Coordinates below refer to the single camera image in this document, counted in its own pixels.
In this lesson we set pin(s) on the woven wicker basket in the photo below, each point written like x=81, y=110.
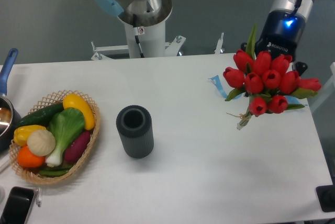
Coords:
x=48, y=100

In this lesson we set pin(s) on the white frame at right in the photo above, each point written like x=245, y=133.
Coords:
x=324, y=93

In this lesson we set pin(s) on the green cucumber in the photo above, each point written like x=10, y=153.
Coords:
x=42, y=116

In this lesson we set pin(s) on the light blue ribbon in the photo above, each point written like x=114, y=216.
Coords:
x=217, y=82

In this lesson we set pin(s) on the black smartphone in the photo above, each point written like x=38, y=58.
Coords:
x=18, y=205

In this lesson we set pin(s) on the small clear clip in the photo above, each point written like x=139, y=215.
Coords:
x=39, y=196

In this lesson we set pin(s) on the black device at edge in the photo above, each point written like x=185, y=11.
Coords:
x=326, y=197

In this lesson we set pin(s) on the blue handled saucepan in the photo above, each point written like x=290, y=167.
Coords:
x=9, y=116

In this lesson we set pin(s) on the green pea pods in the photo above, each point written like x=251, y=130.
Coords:
x=54, y=171

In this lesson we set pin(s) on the orange fruit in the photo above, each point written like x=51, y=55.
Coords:
x=27, y=159

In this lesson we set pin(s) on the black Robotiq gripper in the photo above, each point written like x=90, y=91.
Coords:
x=281, y=35

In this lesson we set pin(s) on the purple sweet potato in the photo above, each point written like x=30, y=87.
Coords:
x=77, y=148

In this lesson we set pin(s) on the cream steamed bun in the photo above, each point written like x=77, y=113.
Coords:
x=41, y=142

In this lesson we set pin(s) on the red tulip bouquet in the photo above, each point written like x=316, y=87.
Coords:
x=267, y=82

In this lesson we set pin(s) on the yellow bell pepper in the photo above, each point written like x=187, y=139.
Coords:
x=21, y=134

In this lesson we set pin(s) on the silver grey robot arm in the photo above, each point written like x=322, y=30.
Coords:
x=300, y=8

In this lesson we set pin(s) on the dark grey ribbed vase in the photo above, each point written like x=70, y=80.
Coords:
x=134, y=125

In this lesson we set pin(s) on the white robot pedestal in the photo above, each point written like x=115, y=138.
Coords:
x=144, y=23

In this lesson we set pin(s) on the green bok choy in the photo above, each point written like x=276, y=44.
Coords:
x=65, y=126

